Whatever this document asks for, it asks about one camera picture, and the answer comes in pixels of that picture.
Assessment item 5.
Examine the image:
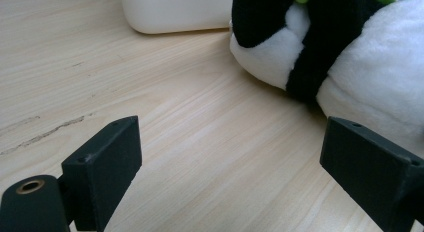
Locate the white plastic storage bin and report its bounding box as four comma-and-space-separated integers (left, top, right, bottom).
119, 0, 234, 35

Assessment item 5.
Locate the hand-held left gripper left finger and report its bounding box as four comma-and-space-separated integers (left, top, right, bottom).
61, 115, 143, 232

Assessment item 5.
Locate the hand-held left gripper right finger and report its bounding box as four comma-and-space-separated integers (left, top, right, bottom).
319, 116, 424, 232

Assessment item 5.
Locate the panda plush toy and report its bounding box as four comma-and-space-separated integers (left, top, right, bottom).
229, 0, 424, 158

